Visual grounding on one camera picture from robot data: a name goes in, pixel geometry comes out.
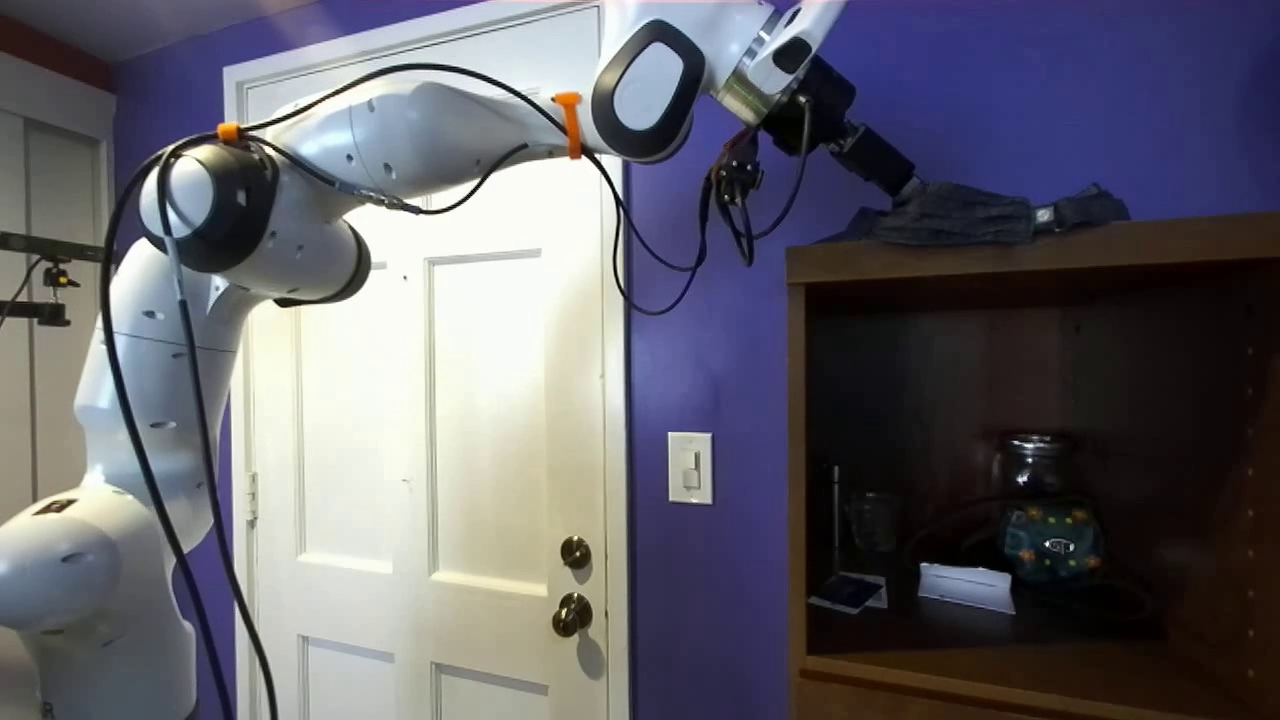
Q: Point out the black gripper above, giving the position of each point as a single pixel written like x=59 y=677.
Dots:
x=832 y=122

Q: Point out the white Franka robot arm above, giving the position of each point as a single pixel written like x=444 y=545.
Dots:
x=175 y=401

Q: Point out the white panel door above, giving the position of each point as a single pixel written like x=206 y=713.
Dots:
x=443 y=401

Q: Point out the white light switch plate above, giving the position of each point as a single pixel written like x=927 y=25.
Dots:
x=688 y=469

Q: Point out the dark door knob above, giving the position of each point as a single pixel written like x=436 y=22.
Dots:
x=574 y=612

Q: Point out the clear drinking glass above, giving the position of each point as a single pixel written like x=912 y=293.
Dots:
x=874 y=520

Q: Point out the brown wooden cabinet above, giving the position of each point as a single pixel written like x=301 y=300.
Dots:
x=1040 y=480

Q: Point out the glass jar with beads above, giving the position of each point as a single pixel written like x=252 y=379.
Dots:
x=1051 y=512

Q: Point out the small flat box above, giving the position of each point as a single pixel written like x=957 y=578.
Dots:
x=844 y=593

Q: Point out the wrist camera with orange mount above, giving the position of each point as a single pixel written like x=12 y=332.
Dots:
x=737 y=168

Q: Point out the black camera stand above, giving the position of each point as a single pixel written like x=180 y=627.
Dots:
x=44 y=274

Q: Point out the white folded paper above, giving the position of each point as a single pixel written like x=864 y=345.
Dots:
x=964 y=591

